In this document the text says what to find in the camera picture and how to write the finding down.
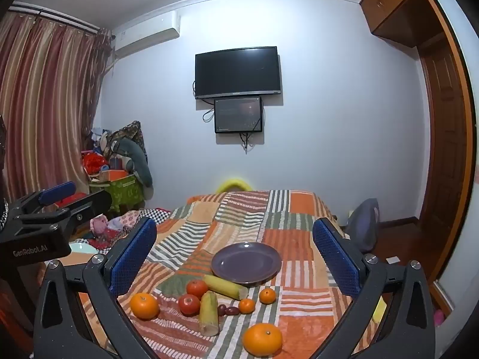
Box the pale green bowl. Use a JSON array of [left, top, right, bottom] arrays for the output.
[[69, 242, 96, 255]]

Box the yellow bedsheet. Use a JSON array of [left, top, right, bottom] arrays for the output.
[[374, 295, 388, 322]]

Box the black white checkered cloth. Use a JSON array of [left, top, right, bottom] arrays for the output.
[[140, 207, 173, 225]]

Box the dark patterned cushion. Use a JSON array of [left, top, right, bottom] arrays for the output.
[[108, 120, 148, 158]]

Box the striped patchwork blanket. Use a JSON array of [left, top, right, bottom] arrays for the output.
[[73, 190, 388, 359]]

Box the small black wall monitor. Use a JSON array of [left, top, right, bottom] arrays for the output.
[[214, 96, 263, 134]]

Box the orange cardboard box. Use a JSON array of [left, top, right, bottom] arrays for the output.
[[99, 169, 130, 182]]

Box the grey plush shark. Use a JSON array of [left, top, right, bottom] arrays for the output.
[[112, 138, 154, 188]]

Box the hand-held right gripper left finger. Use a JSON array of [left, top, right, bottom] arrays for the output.
[[33, 217, 158, 359]]

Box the black wall television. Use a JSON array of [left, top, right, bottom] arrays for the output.
[[195, 46, 282, 100]]

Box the striped red curtain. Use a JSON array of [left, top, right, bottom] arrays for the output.
[[0, 5, 113, 203]]

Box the red tomato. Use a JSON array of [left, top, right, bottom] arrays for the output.
[[186, 279, 209, 299], [178, 294, 201, 316]]

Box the purple ceramic plate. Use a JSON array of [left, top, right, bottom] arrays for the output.
[[210, 242, 282, 285]]

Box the white curtain rail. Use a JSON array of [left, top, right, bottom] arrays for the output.
[[9, 2, 101, 32]]

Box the yellow plastic ring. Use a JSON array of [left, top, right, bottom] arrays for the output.
[[216, 179, 253, 194]]

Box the wooden overhead cabinet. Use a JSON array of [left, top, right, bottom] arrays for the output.
[[359, 0, 450, 47]]

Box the flat red box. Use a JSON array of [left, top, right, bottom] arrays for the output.
[[54, 192, 88, 208]]

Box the long corn cob piece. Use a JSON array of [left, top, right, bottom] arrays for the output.
[[203, 275, 248, 300]]

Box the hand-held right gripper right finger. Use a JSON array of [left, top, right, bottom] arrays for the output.
[[312, 217, 436, 359]]

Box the white air conditioner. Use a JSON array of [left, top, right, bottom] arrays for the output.
[[112, 11, 180, 54]]

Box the large orange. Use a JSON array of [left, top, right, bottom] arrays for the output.
[[242, 323, 283, 356], [130, 292, 160, 320]]

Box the pink floral cloth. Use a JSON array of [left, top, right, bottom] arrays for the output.
[[90, 211, 143, 249]]

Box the red plastic bag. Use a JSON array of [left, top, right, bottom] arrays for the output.
[[81, 151, 111, 174]]

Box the short corn cob piece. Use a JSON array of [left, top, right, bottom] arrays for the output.
[[198, 291, 220, 336]]

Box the black monitor cable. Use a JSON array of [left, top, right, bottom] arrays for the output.
[[239, 133, 256, 154]]

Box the brown wooden door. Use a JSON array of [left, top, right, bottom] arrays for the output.
[[417, 34, 468, 281]]

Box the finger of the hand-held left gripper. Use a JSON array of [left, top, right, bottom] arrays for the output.
[[9, 181, 77, 217], [20, 190, 113, 240]]

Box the green patterned box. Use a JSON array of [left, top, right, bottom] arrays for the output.
[[90, 174, 146, 214]]

